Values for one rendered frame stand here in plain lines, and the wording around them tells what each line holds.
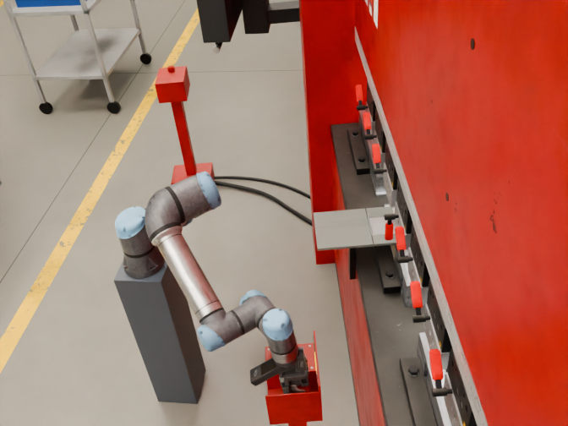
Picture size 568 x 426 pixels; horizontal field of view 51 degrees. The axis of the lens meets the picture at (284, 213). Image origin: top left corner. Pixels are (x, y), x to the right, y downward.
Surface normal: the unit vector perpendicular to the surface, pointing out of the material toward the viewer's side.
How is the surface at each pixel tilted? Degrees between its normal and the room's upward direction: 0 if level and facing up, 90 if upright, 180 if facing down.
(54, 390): 0
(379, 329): 0
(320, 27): 90
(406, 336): 0
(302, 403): 90
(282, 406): 90
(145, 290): 90
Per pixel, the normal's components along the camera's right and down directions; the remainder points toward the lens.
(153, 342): -0.11, 0.64
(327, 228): -0.07, -0.77
